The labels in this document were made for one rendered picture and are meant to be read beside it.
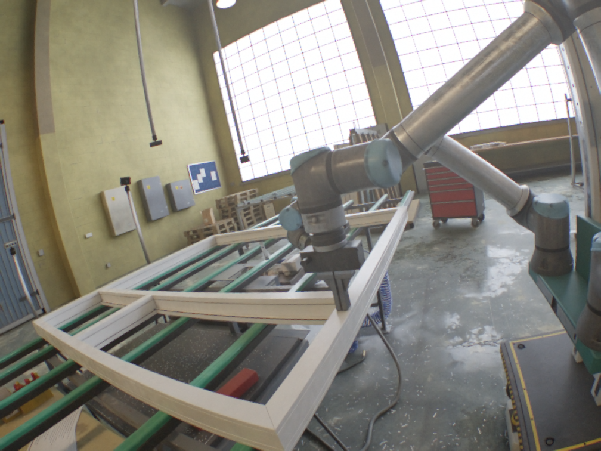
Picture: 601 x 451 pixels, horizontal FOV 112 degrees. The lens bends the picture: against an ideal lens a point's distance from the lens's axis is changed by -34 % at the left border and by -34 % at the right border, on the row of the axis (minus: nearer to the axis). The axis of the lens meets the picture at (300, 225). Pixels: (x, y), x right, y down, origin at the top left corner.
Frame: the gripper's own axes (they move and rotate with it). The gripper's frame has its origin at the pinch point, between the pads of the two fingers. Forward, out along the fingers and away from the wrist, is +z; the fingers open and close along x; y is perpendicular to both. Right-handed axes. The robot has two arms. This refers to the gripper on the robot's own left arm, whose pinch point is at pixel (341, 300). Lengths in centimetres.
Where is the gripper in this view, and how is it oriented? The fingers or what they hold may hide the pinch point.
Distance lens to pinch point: 70.9
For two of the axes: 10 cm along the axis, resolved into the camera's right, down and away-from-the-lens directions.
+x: 8.7, -1.3, -4.7
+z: 2.3, 9.6, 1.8
